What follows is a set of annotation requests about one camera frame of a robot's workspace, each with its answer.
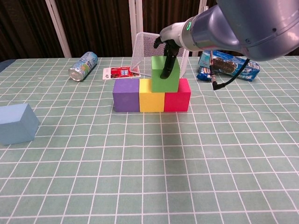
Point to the long blue cookie box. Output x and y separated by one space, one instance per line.
233 66

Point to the red white card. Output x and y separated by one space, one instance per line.
116 72

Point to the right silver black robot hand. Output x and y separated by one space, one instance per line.
170 35

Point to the yellow foam block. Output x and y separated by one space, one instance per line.
150 100

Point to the red foam block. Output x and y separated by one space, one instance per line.
177 98

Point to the light blue foam block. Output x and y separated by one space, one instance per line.
16 126

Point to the green blue drink can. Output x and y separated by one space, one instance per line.
84 66

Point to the green checked tablecloth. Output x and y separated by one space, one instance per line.
149 163

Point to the white frame post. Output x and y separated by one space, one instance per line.
58 30
135 18
202 7

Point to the dark blue table pad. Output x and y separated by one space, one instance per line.
3 65

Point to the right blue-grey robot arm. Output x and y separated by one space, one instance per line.
233 28

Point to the purple foam block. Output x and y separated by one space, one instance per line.
126 98

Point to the green foam block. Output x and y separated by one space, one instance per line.
164 84

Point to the small blue cookie packet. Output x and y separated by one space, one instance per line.
204 75

